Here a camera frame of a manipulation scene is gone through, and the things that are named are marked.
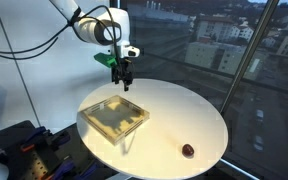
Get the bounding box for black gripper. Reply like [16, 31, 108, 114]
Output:
[111, 56, 135, 92]

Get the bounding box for dark red plum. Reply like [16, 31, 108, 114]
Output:
[181, 143, 195, 159]

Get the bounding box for square wooden tray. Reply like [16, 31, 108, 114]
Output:
[80, 94, 151, 147]

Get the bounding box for white table base leg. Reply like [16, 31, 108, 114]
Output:
[106, 172, 133, 180]

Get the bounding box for blue black spring clamp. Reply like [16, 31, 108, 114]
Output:
[78, 162, 99, 180]

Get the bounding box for thin grey rod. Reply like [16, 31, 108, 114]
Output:
[0, 0, 43, 128]

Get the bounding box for blue spring clamp orange tips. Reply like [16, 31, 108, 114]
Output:
[19, 125, 52, 154]
[43, 159, 78, 180]

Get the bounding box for grey window mullion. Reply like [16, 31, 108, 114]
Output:
[218, 0, 281, 116]

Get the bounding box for dark window frame post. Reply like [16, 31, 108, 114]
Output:
[109, 0, 122, 83]

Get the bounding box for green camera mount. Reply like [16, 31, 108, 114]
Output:
[93, 52, 117, 69]

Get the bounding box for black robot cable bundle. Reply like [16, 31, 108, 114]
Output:
[0, 4, 123, 79]

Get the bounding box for metal window sill rail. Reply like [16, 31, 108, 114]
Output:
[218, 158, 262, 180]

